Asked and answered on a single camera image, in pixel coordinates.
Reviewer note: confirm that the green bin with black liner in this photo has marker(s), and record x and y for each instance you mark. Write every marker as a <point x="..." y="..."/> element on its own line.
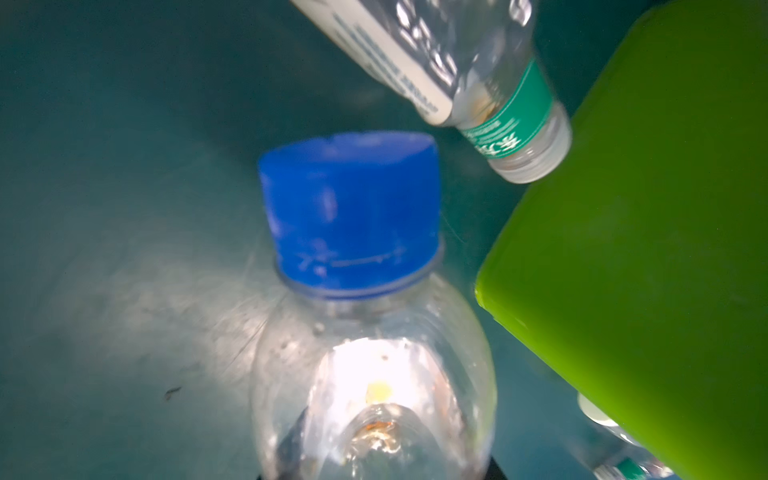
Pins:
<point x="637" y="269"/>

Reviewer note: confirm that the blue cap clear water bottle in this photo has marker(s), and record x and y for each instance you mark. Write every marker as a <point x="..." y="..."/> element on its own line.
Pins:
<point x="371" y="366"/>

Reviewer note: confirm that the clear flat white label bottle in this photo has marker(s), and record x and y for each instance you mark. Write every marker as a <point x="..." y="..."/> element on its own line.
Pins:
<point x="469" y="65"/>

